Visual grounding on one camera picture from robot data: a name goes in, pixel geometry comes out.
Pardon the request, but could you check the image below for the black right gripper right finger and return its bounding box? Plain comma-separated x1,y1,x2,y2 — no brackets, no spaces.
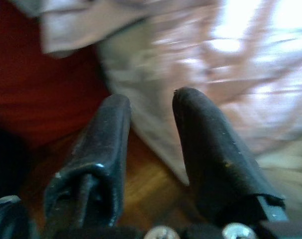
172,88,285,225

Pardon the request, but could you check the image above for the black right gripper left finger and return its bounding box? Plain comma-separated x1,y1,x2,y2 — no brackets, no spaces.
45,94,131,227

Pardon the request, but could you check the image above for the pink cartoon bear blanket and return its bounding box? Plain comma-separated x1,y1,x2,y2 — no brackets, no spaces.
16,0,302,186

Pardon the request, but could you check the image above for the red cushion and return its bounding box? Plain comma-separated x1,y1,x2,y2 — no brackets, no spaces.
0,0,109,150

